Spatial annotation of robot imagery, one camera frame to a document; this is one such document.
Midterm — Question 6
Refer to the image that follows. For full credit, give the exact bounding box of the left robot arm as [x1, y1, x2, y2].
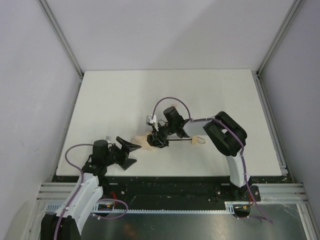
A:
[40, 136, 141, 240]

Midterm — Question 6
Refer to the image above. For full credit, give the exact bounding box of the beige folding umbrella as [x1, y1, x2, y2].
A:
[133, 104, 206, 149]

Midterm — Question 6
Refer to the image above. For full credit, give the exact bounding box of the aluminium corner post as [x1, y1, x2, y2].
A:
[256, 0, 305, 77]
[37, 0, 85, 77]

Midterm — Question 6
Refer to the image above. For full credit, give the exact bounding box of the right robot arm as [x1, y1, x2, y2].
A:
[146, 106, 250, 188]

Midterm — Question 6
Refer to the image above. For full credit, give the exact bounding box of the right aluminium corner post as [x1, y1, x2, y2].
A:
[256, 0, 305, 77]

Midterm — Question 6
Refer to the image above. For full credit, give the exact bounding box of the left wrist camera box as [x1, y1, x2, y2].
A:
[104, 136, 113, 144]

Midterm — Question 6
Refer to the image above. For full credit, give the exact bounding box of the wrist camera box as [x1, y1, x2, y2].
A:
[104, 136, 113, 144]
[146, 114, 159, 132]

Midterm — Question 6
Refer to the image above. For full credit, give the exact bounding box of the left aluminium corner post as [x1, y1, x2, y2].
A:
[37, 0, 85, 77]

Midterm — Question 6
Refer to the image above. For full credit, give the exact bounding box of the grey slotted cable duct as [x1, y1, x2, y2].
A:
[92, 201, 250, 215]

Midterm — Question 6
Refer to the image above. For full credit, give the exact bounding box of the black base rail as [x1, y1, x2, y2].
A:
[101, 176, 261, 211]

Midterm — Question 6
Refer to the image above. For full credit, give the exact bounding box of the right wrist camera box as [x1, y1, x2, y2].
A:
[146, 114, 159, 132]

